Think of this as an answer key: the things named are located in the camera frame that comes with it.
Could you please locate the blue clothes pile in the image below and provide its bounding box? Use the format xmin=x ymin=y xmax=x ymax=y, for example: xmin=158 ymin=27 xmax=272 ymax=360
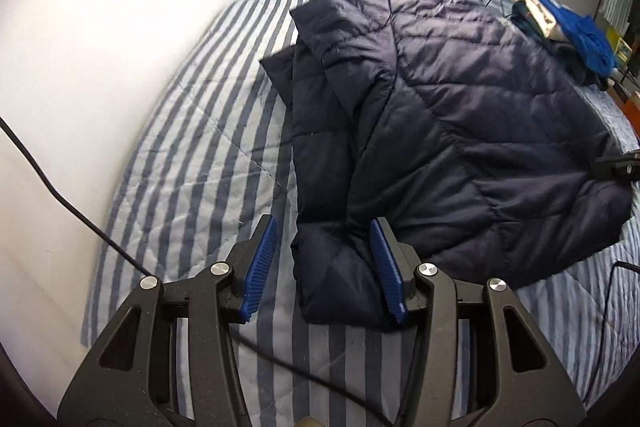
xmin=500 ymin=0 xmax=618 ymax=88

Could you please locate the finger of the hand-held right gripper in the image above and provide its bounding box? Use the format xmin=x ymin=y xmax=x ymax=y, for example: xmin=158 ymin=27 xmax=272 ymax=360
xmin=595 ymin=149 xmax=640 ymax=182

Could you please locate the bed with striped blue blanket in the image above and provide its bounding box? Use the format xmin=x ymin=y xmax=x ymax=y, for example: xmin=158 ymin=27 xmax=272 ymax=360
xmin=82 ymin=0 xmax=640 ymax=427

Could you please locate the black cable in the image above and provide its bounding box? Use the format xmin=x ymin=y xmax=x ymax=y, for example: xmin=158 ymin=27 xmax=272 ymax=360
xmin=0 ymin=116 xmax=393 ymax=425

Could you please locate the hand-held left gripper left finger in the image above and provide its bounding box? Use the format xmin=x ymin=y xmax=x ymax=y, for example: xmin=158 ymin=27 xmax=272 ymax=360
xmin=57 ymin=215 xmax=278 ymax=427

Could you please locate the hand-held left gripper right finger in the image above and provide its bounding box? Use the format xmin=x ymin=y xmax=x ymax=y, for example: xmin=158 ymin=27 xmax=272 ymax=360
xmin=369 ymin=217 xmax=586 ymax=427

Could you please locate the navy puffer jacket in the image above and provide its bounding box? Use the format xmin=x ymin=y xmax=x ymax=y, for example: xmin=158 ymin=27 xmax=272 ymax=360
xmin=259 ymin=0 xmax=635 ymax=333

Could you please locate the yellow box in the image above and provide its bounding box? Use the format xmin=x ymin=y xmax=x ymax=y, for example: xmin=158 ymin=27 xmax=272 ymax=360
xmin=607 ymin=27 xmax=632 ymax=68

